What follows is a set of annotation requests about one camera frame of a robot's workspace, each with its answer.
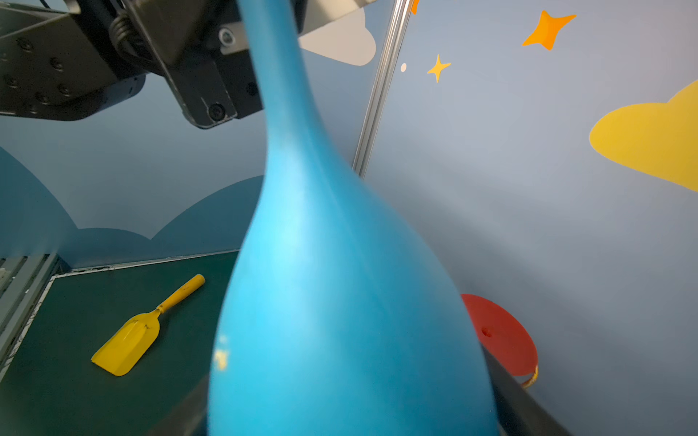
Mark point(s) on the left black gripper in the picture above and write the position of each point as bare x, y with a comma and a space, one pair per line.
202, 50

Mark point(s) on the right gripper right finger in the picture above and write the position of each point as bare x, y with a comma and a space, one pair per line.
518, 414

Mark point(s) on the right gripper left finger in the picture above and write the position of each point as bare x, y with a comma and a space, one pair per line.
189, 417

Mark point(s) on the blue wine glass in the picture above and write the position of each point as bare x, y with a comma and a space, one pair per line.
338, 318

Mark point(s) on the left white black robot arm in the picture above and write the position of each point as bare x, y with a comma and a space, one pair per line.
61, 65

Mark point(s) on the red wine glass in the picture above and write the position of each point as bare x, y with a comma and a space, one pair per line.
504, 337

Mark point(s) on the yellow toy shovel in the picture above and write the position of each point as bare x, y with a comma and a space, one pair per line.
127, 346

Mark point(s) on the left aluminium frame post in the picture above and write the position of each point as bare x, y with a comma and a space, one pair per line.
394, 38

